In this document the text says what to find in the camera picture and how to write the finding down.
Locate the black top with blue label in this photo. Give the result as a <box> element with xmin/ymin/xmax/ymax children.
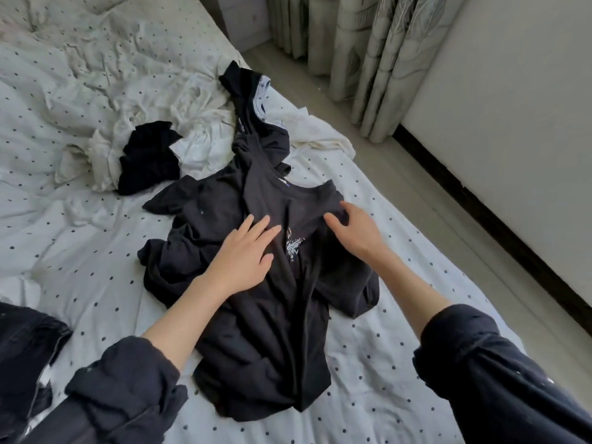
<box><xmin>137</xmin><ymin>157</ymin><xmax>380</xmax><ymax>424</ymax></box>

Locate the cream bow-print blouse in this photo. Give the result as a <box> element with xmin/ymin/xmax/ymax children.
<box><xmin>54</xmin><ymin>83</ymin><xmax>240</xmax><ymax>192</ymax></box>

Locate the person's right hand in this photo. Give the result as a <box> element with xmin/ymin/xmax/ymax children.
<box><xmin>324</xmin><ymin>200</ymin><xmax>394</xmax><ymax>266</ymax></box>

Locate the white bedside cabinet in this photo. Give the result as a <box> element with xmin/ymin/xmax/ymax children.
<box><xmin>215</xmin><ymin>0</ymin><xmax>271</xmax><ymax>54</ymax></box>

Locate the black garment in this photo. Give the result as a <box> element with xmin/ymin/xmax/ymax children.
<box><xmin>115</xmin><ymin>121</ymin><xmax>186</xmax><ymax>197</ymax></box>

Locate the person's left hand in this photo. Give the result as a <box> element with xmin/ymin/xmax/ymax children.
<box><xmin>205</xmin><ymin>213</ymin><xmax>283</xmax><ymax>297</ymax></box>

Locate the white dotted bed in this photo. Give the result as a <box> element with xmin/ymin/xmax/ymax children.
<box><xmin>0</xmin><ymin>0</ymin><xmax>528</xmax><ymax>444</ymax></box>

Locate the white garment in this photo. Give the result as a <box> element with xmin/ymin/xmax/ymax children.
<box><xmin>263</xmin><ymin>83</ymin><xmax>357</xmax><ymax>163</ymax></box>

